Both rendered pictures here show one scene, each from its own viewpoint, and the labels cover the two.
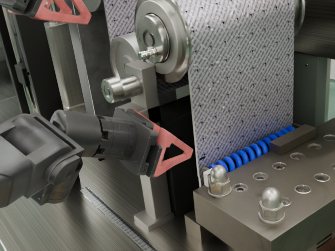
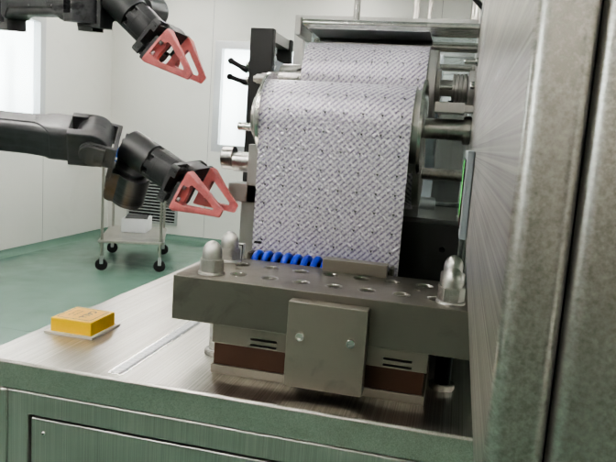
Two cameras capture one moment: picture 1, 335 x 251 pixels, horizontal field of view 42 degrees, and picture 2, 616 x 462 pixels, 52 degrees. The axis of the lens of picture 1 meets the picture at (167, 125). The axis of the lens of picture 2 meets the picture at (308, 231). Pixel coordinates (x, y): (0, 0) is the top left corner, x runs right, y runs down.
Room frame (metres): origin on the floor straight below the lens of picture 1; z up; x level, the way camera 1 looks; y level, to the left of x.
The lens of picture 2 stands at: (-0.02, -0.83, 1.22)
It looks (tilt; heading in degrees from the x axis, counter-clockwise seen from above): 8 degrees down; 46
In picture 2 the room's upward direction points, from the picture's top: 4 degrees clockwise
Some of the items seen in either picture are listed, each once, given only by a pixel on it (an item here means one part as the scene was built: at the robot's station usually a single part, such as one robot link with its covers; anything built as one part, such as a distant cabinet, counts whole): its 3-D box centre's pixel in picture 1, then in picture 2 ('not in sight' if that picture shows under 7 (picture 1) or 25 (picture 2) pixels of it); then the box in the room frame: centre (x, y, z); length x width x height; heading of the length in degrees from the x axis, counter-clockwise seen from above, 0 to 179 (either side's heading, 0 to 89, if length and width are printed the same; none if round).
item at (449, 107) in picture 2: not in sight; (454, 107); (0.84, -0.26, 1.28); 0.06 x 0.05 x 0.02; 123
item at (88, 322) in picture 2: not in sight; (83, 321); (0.41, 0.11, 0.91); 0.07 x 0.07 x 0.02; 33
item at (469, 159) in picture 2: not in sight; (465, 186); (0.52, -0.49, 1.19); 0.25 x 0.01 x 0.07; 33
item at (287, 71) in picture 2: not in sight; (296, 81); (0.87, 0.15, 1.34); 0.06 x 0.06 x 0.06; 33
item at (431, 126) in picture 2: not in sight; (447, 129); (0.83, -0.25, 1.25); 0.07 x 0.04 x 0.04; 123
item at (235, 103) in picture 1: (247, 105); (326, 212); (0.69, -0.14, 1.11); 0.23 x 0.01 x 0.18; 123
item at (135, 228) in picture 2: not in sight; (136, 206); (2.84, 4.34, 0.51); 0.91 x 0.58 x 1.02; 57
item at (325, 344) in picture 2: not in sight; (325, 346); (0.54, -0.30, 0.97); 0.10 x 0.03 x 0.11; 123
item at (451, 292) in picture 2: not in sight; (452, 285); (0.66, -0.40, 1.05); 0.04 x 0.04 x 0.04
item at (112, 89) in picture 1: (112, 89); (228, 158); (0.66, 0.08, 1.18); 0.04 x 0.02 x 0.04; 33
